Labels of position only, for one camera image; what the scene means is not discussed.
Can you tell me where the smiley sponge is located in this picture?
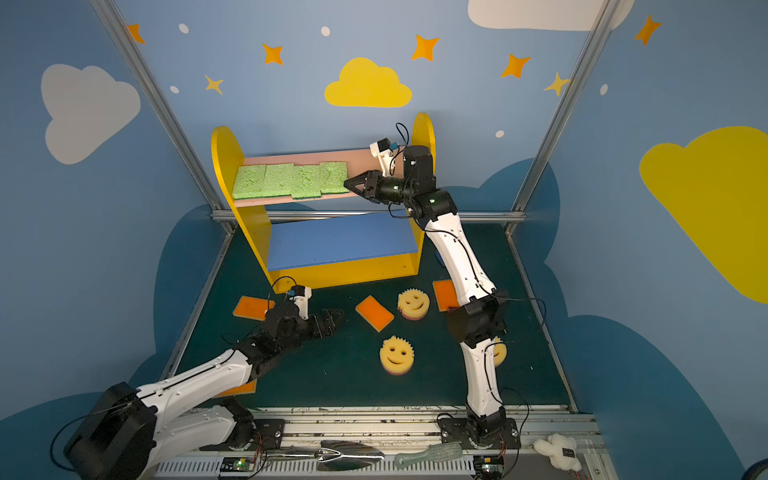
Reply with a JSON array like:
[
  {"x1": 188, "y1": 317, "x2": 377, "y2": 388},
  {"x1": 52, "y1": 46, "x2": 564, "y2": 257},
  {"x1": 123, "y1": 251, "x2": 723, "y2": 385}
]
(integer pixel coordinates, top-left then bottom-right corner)
[
  {"x1": 397, "y1": 288, "x2": 430, "y2": 321},
  {"x1": 379, "y1": 336, "x2": 415, "y2": 376},
  {"x1": 493, "y1": 337, "x2": 508, "y2": 368}
]

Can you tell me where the white plush toy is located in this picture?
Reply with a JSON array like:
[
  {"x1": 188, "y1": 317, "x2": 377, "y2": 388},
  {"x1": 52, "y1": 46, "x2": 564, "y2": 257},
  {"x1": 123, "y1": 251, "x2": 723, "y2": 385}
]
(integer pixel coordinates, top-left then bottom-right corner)
[{"x1": 533, "y1": 433, "x2": 582, "y2": 472}]

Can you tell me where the smiley sponge right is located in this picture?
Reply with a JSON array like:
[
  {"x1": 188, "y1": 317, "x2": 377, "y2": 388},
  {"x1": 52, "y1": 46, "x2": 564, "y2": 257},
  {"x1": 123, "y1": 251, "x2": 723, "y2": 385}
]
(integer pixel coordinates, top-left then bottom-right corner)
[{"x1": 493, "y1": 337, "x2": 508, "y2": 368}]

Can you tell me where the pale green brush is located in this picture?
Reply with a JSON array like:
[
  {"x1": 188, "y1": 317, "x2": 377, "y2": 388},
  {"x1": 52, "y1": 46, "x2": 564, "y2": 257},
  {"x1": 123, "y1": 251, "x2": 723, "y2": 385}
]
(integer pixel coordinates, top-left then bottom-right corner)
[{"x1": 394, "y1": 441, "x2": 463, "y2": 470}]

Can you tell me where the green circuit board left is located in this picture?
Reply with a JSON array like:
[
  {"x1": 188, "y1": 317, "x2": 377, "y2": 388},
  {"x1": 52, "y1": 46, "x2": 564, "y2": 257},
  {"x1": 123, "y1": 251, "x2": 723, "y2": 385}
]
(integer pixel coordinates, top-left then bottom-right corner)
[{"x1": 219, "y1": 456, "x2": 256, "y2": 476}]

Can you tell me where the circuit board right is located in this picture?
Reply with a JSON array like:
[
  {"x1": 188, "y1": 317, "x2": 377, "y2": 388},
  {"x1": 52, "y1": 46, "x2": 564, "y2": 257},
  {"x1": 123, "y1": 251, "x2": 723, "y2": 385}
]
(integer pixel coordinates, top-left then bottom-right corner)
[{"x1": 473, "y1": 456, "x2": 505, "y2": 480}]

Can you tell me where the green sponge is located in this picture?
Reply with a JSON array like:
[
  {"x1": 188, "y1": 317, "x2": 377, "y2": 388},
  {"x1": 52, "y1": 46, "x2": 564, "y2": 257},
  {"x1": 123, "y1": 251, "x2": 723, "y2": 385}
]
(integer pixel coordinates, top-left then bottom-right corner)
[
  {"x1": 262, "y1": 163, "x2": 294, "y2": 198},
  {"x1": 232, "y1": 165, "x2": 266, "y2": 200},
  {"x1": 319, "y1": 162, "x2": 349, "y2": 195},
  {"x1": 291, "y1": 165, "x2": 322, "y2": 200}
]

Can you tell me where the orange sponge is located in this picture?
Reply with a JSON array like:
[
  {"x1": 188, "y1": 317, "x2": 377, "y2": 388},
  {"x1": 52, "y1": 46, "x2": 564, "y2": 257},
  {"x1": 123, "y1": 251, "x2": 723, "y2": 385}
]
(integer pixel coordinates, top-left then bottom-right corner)
[
  {"x1": 432, "y1": 280, "x2": 460, "y2": 312},
  {"x1": 217, "y1": 380, "x2": 257, "y2": 398},
  {"x1": 233, "y1": 296, "x2": 275, "y2": 321},
  {"x1": 355, "y1": 295, "x2": 394, "y2": 332}
]

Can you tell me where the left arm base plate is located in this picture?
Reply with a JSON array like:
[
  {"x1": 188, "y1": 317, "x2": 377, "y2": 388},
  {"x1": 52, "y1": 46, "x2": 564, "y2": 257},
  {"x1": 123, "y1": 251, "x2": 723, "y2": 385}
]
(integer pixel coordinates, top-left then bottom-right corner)
[{"x1": 199, "y1": 419, "x2": 286, "y2": 452}]

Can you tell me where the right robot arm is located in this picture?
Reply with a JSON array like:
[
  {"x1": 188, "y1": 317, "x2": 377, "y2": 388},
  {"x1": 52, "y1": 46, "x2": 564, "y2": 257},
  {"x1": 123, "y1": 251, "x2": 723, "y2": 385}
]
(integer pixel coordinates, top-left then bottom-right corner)
[{"x1": 344, "y1": 139, "x2": 510, "y2": 447}]

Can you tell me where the yellow shelf with pink and blue boards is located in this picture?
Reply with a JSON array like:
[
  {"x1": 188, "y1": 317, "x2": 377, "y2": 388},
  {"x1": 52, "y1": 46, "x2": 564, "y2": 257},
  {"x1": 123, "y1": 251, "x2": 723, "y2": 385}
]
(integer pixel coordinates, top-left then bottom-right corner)
[{"x1": 210, "y1": 126, "x2": 425, "y2": 293}]

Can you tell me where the smiley sponge lower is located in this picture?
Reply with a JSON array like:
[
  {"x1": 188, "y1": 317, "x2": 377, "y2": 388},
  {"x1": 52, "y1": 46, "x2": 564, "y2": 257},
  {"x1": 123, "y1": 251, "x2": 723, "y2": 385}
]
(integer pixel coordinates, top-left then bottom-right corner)
[{"x1": 379, "y1": 336, "x2": 415, "y2": 376}]

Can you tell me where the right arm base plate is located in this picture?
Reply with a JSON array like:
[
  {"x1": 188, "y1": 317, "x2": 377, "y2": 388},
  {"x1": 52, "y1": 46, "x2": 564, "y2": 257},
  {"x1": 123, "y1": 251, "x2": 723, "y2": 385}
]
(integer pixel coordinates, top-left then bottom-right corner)
[{"x1": 436, "y1": 416, "x2": 521, "y2": 450}]

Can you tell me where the smiley sponge upper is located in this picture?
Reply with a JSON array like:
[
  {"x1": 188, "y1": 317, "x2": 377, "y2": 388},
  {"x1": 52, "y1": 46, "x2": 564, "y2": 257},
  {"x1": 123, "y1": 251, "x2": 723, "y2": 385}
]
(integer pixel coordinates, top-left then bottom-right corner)
[{"x1": 397, "y1": 288, "x2": 430, "y2": 321}]

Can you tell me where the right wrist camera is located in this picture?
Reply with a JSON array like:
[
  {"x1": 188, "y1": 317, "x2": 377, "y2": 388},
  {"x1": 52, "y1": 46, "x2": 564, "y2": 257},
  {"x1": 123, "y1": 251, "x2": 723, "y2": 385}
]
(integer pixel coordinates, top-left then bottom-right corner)
[{"x1": 369, "y1": 138, "x2": 400, "y2": 177}]

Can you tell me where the silver metal trowel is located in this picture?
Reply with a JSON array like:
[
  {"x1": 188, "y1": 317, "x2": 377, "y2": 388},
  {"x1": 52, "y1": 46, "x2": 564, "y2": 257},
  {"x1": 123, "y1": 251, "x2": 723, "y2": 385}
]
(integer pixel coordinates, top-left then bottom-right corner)
[{"x1": 267, "y1": 440, "x2": 385, "y2": 472}]

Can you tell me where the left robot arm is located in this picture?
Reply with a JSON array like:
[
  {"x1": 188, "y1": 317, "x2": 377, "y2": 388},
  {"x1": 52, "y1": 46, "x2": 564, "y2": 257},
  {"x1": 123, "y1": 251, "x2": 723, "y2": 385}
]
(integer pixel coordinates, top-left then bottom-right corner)
[{"x1": 63, "y1": 301, "x2": 345, "y2": 479}]

